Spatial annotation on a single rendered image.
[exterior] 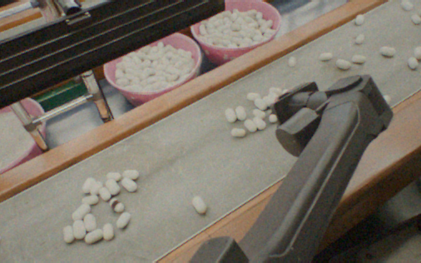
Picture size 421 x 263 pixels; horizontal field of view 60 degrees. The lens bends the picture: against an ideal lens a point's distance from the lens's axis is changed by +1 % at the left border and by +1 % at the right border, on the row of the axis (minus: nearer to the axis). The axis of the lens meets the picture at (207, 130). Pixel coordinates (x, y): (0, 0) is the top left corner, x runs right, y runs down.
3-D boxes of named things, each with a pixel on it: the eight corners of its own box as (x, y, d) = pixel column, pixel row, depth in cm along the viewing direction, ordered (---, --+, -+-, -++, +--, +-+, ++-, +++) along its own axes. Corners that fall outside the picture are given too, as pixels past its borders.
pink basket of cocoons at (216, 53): (297, 50, 111) (300, 22, 104) (225, 87, 103) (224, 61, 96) (244, 15, 127) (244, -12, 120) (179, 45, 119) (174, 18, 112)
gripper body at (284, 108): (267, 104, 67) (289, 103, 60) (309, 81, 70) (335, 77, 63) (279, 135, 69) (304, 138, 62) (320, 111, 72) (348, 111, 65)
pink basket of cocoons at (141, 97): (221, 74, 107) (220, 47, 100) (164, 132, 94) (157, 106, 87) (154, 47, 119) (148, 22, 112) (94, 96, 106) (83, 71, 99)
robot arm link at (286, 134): (395, 121, 53) (365, 71, 51) (341, 171, 50) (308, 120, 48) (340, 125, 64) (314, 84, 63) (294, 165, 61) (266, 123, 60)
